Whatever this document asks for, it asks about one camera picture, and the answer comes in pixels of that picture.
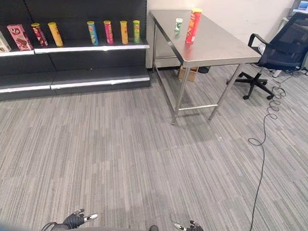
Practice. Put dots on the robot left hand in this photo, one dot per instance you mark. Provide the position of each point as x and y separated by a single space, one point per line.
73 220

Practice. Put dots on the robot dark foot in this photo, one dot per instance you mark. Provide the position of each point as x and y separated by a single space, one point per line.
154 228

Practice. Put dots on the cardboard box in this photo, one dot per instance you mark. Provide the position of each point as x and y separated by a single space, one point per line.
188 73

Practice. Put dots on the white power strip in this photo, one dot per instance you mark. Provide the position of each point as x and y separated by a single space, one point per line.
277 73

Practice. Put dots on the black store shelf unit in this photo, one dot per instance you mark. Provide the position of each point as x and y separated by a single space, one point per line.
67 42

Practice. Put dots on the stainless steel table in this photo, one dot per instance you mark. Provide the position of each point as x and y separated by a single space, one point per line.
210 45

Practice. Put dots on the blue chips can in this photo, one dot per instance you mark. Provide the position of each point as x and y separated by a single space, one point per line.
93 33

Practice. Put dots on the maroon chips can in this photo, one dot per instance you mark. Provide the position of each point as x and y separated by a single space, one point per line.
39 35

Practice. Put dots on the pink cookie box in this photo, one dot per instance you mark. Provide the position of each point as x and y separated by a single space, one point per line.
19 37

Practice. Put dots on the pink chips can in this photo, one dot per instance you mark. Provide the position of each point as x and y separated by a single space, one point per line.
108 32

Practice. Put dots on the yellow orange chips can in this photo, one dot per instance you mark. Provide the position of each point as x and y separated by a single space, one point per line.
124 32

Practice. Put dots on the green chips can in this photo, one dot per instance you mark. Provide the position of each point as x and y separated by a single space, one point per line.
136 32

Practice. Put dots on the tall red chips can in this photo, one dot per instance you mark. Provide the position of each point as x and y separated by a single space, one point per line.
193 26

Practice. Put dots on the black mesh office chair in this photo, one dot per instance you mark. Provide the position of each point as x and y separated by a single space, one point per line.
286 47

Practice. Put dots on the small green white can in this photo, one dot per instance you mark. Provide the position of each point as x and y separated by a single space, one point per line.
178 24

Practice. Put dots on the computer monitor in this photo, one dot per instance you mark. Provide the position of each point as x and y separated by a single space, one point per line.
302 5

